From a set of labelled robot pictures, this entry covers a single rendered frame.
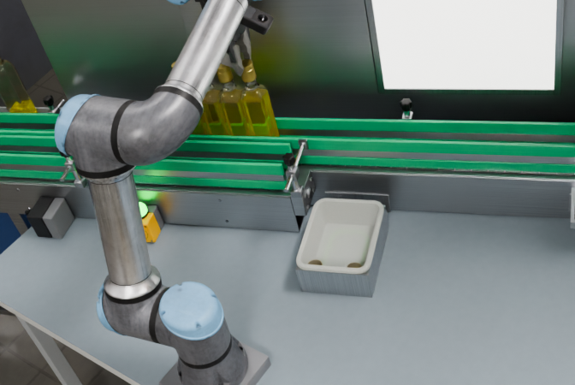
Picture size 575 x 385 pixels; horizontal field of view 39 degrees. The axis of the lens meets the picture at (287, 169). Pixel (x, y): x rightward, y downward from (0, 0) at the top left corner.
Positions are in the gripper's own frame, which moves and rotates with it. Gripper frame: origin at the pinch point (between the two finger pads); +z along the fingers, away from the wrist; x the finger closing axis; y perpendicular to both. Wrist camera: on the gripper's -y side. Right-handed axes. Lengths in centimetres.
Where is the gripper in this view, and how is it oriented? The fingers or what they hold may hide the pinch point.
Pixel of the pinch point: (246, 66)
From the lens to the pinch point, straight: 194.0
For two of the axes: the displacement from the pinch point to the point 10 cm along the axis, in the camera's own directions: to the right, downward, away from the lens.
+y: -9.1, -1.2, 4.0
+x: -3.7, 6.7, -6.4
